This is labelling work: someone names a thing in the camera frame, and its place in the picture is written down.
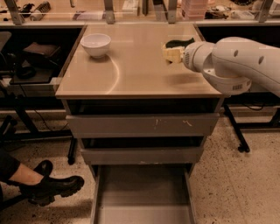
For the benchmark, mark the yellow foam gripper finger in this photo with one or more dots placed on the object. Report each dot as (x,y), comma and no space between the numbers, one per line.
(173,55)

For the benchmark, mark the green and yellow sponge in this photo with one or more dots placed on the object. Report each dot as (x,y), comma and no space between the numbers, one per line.
(178,43)

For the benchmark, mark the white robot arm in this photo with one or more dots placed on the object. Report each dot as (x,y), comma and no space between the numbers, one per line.
(231,65)

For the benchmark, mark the grey top drawer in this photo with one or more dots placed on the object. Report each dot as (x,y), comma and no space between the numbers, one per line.
(103,126)

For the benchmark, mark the grey drawer cabinet with counter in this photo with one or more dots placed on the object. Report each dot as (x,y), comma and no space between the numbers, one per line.
(134,79)

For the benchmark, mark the grey middle drawer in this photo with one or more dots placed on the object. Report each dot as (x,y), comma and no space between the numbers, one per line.
(142,156)

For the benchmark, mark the grey open bottom drawer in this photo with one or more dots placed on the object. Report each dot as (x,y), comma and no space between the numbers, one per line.
(142,194)

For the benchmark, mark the pink stacked box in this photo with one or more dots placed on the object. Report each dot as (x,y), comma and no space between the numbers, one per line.
(193,9)

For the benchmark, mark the white ceramic bowl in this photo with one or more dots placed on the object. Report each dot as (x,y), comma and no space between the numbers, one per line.
(96,44)

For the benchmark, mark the black table leg right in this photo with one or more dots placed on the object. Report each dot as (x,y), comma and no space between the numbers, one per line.
(243,147)

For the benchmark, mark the black table leg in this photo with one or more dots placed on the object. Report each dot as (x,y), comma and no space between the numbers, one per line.
(243,147)
(72,151)

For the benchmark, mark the black table leg left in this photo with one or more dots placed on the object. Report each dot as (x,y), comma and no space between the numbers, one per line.
(72,151)

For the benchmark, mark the black device on left shelf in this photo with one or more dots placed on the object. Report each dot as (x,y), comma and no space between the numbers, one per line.
(35,64)

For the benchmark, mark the black shoe behind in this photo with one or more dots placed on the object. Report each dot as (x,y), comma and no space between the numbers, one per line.
(44,168)

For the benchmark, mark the black chunky shoe front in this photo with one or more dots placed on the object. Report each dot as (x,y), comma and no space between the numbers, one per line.
(47,189)

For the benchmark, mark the person's leg in black trousers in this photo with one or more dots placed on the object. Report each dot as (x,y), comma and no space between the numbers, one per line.
(14,170)

